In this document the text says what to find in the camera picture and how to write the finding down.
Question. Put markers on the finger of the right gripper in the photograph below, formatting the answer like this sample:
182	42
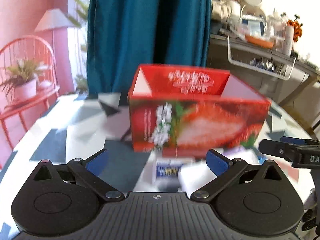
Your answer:
278	149
292	140

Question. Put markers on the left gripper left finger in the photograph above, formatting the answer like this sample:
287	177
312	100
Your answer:
86	173

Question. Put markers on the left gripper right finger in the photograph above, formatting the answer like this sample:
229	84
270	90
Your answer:
226	170

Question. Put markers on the white flat box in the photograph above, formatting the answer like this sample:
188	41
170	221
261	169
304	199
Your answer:
194	176

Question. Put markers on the grey desk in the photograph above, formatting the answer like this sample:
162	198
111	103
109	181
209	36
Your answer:
289	82

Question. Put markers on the clear box with blue label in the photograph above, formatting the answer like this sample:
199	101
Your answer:
165	170

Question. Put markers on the red strawberry cardboard box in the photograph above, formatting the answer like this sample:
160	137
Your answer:
185	111

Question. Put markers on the white lotion bottle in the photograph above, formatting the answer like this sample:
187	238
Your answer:
288	40

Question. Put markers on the orange flowers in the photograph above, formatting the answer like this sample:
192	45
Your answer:
297	33

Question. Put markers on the orange bowl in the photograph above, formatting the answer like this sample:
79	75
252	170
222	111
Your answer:
259	42

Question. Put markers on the beige bag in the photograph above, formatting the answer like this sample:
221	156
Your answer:
222	10

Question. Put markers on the teal curtain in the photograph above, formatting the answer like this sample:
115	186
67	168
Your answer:
122	34

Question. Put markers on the white wire basket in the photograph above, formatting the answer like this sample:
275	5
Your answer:
264	62

